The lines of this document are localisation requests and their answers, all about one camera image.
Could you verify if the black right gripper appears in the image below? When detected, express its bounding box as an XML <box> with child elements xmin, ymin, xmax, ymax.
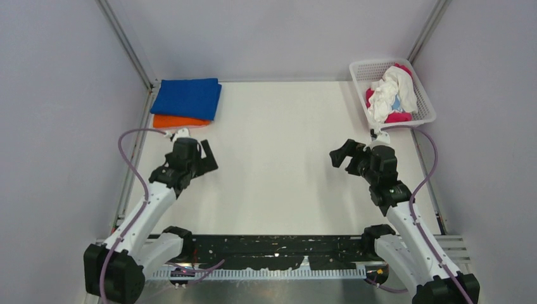
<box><xmin>329</xmin><ymin>139</ymin><xmax>379</xmax><ymax>186</ymax></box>

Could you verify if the blue panda print t-shirt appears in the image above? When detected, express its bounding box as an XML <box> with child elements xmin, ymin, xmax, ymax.
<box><xmin>150</xmin><ymin>78</ymin><xmax>222</xmax><ymax>121</ymax></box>

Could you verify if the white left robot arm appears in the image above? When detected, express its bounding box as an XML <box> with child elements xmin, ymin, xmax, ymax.
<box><xmin>84</xmin><ymin>136</ymin><xmax>218</xmax><ymax>303</ymax></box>

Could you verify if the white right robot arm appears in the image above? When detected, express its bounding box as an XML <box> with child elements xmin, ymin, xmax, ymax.
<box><xmin>329</xmin><ymin>139</ymin><xmax>480</xmax><ymax>303</ymax></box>

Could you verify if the pink crumpled t-shirt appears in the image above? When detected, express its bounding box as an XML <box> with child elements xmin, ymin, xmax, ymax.
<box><xmin>365</xmin><ymin>63</ymin><xmax>414</xmax><ymax>124</ymax></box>

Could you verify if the folded orange t-shirt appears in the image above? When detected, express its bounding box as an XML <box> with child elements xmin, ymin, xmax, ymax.
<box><xmin>153</xmin><ymin>115</ymin><xmax>212</xmax><ymax>129</ymax></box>

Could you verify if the white plastic laundry basket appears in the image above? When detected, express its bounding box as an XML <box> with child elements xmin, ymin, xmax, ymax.
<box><xmin>349</xmin><ymin>58</ymin><xmax>437</xmax><ymax>129</ymax></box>

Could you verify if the white crumpled t-shirt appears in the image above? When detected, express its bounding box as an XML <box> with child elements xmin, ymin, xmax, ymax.
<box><xmin>367</xmin><ymin>65</ymin><xmax>419</xmax><ymax>124</ymax></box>

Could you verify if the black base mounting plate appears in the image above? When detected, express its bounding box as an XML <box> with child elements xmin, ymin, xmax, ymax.
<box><xmin>171</xmin><ymin>234</ymin><xmax>382</xmax><ymax>270</ymax></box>

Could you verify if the white slotted cable duct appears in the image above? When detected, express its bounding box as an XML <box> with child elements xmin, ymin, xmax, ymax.
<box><xmin>147</xmin><ymin>267</ymin><xmax>367</xmax><ymax>281</ymax></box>

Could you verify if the aluminium frame rail left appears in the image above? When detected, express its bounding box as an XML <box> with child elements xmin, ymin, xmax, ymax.
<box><xmin>96</xmin><ymin>1</ymin><xmax>156</xmax><ymax>228</ymax></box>

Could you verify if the aluminium frame rail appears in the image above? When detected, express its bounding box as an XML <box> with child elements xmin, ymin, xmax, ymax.
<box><xmin>407</xmin><ymin>0</ymin><xmax>452</xmax><ymax>64</ymax></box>
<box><xmin>96</xmin><ymin>1</ymin><xmax>156</xmax><ymax>228</ymax></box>

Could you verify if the aluminium frame rail right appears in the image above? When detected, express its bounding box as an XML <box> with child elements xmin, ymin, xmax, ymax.
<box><xmin>407</xmin><ymin>0</ymin><xmax>452</xmax><ymax>64</ymax></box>

